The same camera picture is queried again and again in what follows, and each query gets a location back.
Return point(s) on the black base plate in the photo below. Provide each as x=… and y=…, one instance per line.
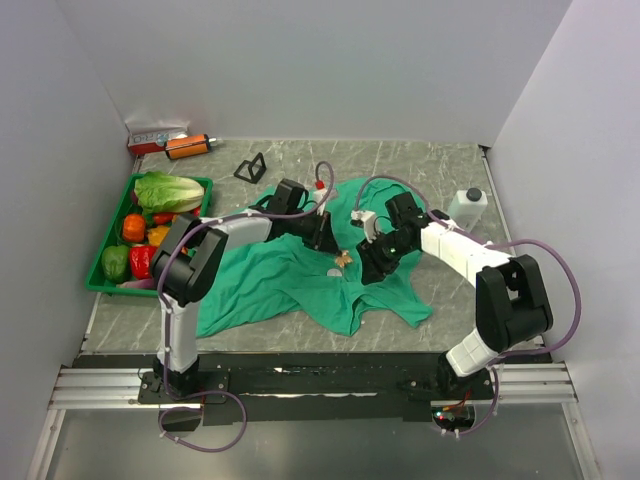
x=236, y=388

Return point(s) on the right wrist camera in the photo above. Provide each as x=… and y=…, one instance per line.
x=367, y=221

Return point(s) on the red pepper toy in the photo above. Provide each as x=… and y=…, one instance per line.
x=140, y=258

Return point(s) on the gold brooch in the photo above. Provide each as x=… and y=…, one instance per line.
x=343, y=259

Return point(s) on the green plastic tray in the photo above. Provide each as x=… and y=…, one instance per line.
x=96, y=279

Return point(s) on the purple eggplant toy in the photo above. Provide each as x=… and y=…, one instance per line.
x=142, y=284

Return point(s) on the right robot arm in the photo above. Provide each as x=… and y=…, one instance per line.
x=511, y=302

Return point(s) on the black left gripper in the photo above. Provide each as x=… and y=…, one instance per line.
x=323, y=237

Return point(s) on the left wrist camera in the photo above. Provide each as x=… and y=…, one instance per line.
x=321, y=196

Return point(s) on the orange pepper toy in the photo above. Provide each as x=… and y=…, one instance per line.
x=134, y=228

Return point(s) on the red white box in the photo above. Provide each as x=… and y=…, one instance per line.
x=140, y=144

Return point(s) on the yellow pepper toy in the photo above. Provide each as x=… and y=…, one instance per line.
x=156, y=235

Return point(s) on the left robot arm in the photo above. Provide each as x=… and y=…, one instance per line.
x=186, y=264

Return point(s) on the green garment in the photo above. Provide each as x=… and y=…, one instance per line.
x=257, y=282

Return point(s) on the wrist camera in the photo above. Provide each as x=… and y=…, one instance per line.
x=321, y=196
x=367, y=221

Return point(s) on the orange cylindrical tool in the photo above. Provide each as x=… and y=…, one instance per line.
x=190, y=146

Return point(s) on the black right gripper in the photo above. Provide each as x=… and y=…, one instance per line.
x=374, y=268

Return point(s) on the white bottle grey cap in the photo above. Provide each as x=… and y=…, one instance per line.
x=467, y=207

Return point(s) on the green lettuce toy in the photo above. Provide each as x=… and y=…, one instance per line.
x=158, y=192

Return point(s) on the red chili toy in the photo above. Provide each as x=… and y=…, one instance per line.
x=163, y=218

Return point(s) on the green pepper toy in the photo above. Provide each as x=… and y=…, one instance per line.
x=115, y=263

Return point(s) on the black wire stand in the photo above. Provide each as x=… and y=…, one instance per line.
x=251, y=171

